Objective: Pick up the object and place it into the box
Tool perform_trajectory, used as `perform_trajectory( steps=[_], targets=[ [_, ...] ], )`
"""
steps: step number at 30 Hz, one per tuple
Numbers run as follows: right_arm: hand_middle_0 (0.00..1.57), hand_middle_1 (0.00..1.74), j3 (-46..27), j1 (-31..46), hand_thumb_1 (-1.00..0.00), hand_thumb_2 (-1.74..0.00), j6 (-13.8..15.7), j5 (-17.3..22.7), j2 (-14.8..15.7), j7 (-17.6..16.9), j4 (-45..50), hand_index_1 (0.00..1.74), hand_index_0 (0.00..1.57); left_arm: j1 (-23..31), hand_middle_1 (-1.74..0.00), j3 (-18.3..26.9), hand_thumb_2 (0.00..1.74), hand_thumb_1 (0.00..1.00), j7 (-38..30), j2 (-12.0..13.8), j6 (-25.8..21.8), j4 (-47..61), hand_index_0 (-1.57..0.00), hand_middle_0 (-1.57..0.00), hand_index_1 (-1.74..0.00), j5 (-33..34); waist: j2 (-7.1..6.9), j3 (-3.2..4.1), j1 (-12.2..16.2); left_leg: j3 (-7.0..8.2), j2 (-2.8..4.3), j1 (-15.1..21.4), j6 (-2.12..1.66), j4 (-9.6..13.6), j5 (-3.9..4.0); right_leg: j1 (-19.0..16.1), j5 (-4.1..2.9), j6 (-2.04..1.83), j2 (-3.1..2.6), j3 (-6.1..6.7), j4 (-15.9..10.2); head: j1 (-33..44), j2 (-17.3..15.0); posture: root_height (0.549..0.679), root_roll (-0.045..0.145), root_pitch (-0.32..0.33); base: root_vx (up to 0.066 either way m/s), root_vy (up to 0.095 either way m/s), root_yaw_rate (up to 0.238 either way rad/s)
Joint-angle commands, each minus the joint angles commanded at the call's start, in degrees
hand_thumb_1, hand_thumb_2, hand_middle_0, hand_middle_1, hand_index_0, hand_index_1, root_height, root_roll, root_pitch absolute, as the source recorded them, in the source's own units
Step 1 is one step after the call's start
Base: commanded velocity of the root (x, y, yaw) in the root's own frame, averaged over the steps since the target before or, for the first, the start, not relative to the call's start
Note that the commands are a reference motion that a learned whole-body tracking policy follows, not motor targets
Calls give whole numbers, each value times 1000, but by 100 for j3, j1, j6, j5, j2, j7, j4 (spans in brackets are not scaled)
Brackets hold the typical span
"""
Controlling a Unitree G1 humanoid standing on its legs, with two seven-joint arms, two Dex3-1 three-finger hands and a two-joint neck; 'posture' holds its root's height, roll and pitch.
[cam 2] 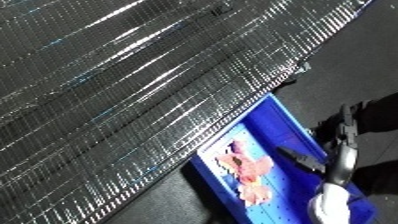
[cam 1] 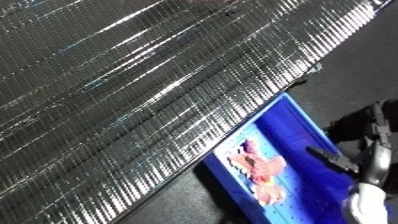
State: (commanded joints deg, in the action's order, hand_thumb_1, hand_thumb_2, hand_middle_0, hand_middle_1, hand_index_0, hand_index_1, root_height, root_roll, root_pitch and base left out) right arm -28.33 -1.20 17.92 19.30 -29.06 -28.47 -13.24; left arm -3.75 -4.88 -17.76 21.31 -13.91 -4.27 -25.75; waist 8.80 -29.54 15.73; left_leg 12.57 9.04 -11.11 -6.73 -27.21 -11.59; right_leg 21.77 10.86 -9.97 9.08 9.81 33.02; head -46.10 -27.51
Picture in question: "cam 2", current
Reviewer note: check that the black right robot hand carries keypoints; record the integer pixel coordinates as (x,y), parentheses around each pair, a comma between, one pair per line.
(342,163)

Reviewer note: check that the pink and yellow plush dragon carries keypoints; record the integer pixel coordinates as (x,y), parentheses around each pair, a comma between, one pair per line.
(249,170)

